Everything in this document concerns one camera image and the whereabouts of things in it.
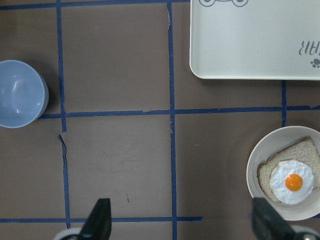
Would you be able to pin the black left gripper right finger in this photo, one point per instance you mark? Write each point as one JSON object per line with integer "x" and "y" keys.
{"x": 267, "y": 224}

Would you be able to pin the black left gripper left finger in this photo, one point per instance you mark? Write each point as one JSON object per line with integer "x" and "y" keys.
{"x": 98, "y": 224}

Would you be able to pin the white round plate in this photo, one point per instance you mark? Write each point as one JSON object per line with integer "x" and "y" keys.
{"x": 269, "y": 145}

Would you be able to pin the bread slice on plate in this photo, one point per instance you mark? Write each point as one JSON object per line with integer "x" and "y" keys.
{"x": 304, "y": 151}

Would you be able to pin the fake fried egg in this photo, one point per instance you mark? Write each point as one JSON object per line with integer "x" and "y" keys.
{"x": 291, "y": 181}

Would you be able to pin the brown paper table cover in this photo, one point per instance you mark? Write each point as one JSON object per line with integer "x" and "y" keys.
{"x": 129, "y": 121}

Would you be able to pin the blue bowl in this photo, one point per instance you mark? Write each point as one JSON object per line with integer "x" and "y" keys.
{"x": 24, "y": 94}

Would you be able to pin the cream bear tray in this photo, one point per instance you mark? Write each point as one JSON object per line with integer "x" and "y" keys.
{"x": 255, "y": 39}

